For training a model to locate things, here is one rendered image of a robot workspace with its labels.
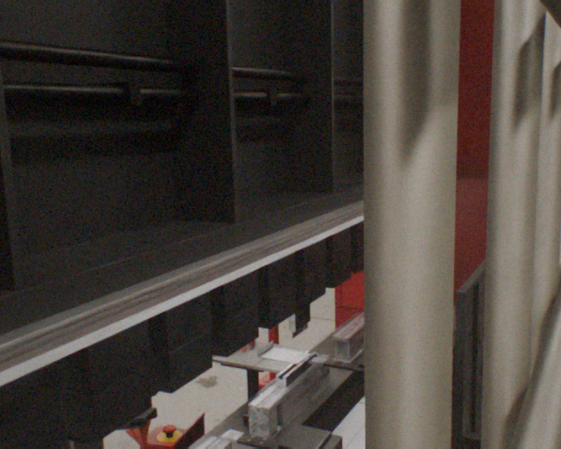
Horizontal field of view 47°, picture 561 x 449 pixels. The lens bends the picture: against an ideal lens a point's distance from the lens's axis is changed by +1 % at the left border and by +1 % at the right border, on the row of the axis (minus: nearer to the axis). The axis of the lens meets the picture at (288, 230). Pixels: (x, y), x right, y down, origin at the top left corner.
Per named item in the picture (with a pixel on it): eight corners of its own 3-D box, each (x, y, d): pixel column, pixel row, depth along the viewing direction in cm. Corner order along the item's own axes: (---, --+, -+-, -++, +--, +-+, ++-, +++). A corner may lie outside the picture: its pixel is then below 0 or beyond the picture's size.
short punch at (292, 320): (304, 327, 188) (304, 296, 186) (310, 328, 187) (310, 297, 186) (288, 338, 179) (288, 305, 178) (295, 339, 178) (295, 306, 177)
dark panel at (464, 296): (521, 330, 235) (526, 209, 227) (527, 331, 234) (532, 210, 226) (451, 497, 135) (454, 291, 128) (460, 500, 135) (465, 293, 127)
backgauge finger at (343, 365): (319, 358, 190) (319, 341, 189) (406, 371, 178) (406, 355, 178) (302, 372, 179) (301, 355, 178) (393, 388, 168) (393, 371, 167)
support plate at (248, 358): (232, 340, 205) (232, 337, 205) (308, 352, 194) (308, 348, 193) (200, 360, 189) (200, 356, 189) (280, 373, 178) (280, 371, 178)
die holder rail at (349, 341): (380, 319, 259) (380, 296, 257) (394, 321, 256) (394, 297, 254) (332, 363, 215) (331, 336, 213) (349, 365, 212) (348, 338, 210)
